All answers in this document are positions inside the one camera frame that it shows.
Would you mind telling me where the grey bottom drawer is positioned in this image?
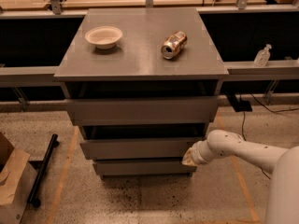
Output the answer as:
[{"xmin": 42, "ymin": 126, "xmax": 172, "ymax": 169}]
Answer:
[{"xmin": 93, "ymin": 158, "xmax": 196, "ymax": 176}]

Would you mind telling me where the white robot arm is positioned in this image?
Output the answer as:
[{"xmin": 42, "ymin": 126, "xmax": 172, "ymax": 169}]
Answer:
[{"xmin": 182, "ymin": 130, "xmax": 299, "ymax": 224}]

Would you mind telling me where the crushed metallic soda can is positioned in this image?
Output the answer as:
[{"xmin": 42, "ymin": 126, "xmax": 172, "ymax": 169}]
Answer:
[{"xmin": 161, "ymin": 31, "xmax": 188, "ymax": 60}]

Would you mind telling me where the grey drawer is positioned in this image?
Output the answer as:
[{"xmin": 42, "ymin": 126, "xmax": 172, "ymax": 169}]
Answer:
[
  {"xmin": 66, "ymin": 97, "xmax": 218, "ymax": 126},
  {"xmin": 93, "ymin": 158, "xmax": 196, "ymax": 176},
  {"xmin": 80, "ymin": 137, "xmax": 199, "ymax": 160}
]

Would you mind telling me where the grey top drawer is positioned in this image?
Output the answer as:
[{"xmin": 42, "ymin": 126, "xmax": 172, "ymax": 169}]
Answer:
[{"xmin": 66, "ymin": 97, "xmax": 218, "ymax": 126}]

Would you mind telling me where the brown cardboard box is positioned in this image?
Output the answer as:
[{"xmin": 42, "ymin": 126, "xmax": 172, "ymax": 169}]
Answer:
[{"xmin": 0, "ymin": 133, "xmax": 37, "ymax": 224}]

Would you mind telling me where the clear sanitizer pump bottle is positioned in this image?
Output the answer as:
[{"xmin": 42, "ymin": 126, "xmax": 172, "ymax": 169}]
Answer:
[{"xmin": 254, "ymin": 44, "xmax": 272, "ymax": 67}]

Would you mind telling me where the black metal bar stand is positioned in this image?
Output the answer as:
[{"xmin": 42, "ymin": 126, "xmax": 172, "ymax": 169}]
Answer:
[{"xmin": 27, "ymin": 133, "xmax": 59, "ymax": 208}]

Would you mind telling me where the grey metal rail frame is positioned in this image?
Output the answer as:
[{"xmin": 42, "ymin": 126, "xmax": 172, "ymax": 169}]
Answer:
[{"xmin": 1, "ymin": 6, "xmax": 299, "ymax": 86}]

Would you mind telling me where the black floor cable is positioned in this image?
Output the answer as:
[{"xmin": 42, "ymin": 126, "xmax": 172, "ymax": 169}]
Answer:
[{"xmin": 239, "ymin": 93, "xmax": 299, "ymax": 180}]

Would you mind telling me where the grey drawer cabinet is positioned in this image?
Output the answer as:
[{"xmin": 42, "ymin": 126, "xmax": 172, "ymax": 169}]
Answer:
[{"xmin": 54, "ymin": 7, "xmax": 228, "ymax": 178}]

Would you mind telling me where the black floor power box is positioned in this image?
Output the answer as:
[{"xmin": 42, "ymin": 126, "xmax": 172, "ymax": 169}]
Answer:
[{"xmin": 226, "ymin": 94, "xmax": 252, "ymax": 112}]

